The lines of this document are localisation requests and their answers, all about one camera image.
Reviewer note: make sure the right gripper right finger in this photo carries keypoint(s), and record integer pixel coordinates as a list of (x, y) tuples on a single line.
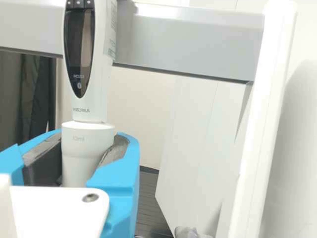
[(116, 188)]

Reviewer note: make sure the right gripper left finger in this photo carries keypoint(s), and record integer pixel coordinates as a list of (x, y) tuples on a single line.
[(37, 163)]

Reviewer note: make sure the pipette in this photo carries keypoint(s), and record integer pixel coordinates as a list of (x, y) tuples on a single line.
[(85, 111)]

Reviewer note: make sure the black platform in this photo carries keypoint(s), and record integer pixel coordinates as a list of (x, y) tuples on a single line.
[(148, 198)]

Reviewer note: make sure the white incubator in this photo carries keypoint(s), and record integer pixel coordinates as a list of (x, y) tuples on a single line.
[(198, 148)]

